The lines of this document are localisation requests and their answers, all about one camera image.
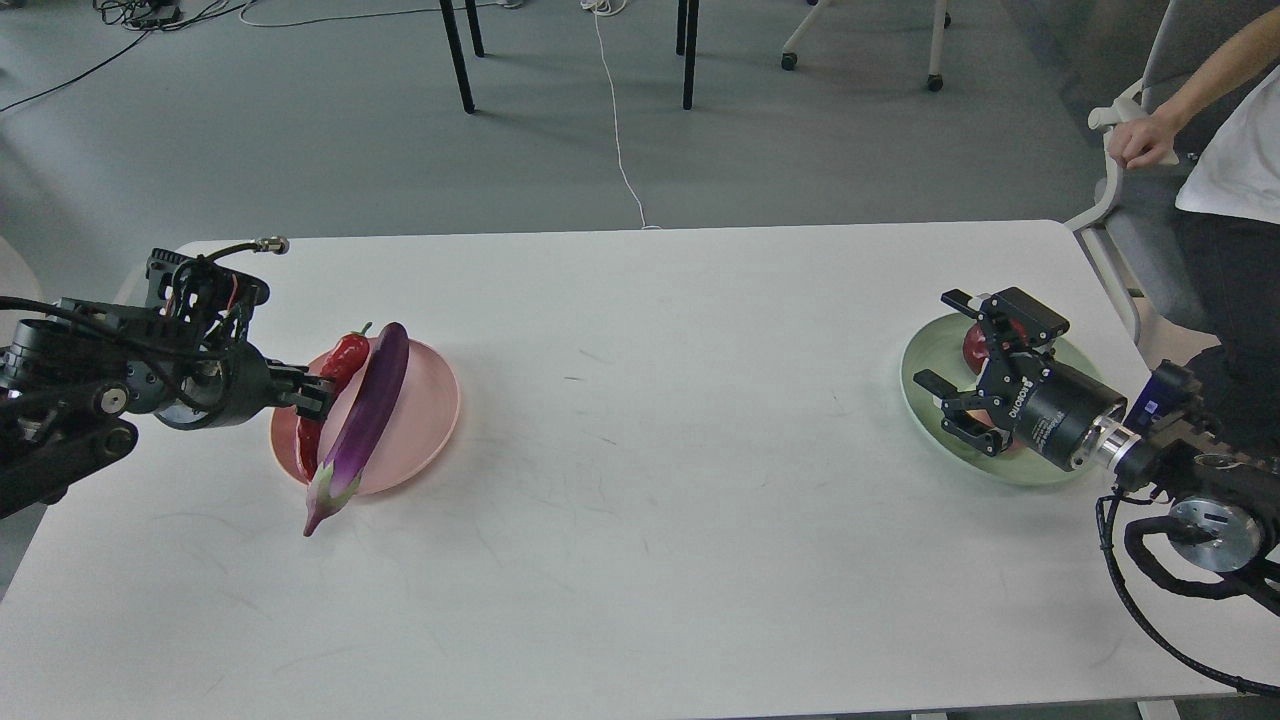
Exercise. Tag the green plate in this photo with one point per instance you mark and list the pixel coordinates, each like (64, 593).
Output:
(939, 346)

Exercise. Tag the person's forearm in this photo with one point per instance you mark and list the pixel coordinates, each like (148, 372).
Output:
(1241, 57)

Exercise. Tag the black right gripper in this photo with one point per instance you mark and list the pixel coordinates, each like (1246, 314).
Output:
(1049, 406)

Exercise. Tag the purple eggplant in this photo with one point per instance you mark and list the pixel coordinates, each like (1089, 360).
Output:
(340, 474)

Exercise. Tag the yellow pink apple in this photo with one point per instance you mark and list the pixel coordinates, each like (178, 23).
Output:
(982, 417)

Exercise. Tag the black table leg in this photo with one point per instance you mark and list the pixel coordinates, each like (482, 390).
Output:
(686, 46)
(454, 40)

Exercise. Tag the person's hand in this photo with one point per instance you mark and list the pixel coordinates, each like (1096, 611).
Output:
(1143, 142)

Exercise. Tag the red pomegranate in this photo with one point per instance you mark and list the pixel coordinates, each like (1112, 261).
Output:
(974, 349)

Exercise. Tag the white chair base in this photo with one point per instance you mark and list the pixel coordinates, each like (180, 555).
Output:
(814, 45)

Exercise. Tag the red chili pepper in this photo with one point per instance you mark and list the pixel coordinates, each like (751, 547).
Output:
(347, 356)

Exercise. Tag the grey office chair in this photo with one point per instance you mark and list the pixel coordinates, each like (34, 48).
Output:
(1127, 234)

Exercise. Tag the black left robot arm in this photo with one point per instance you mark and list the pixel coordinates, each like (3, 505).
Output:
(76, 370)

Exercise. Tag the person in white shirt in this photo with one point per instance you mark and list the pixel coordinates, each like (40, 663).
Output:
(1227, 228)

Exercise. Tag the pink plate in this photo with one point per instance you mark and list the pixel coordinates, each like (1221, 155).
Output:
(427, 411)

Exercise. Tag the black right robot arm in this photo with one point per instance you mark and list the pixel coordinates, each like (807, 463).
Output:
(1196, 516)

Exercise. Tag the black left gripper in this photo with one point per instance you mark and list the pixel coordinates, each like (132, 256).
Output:
(245, 382)

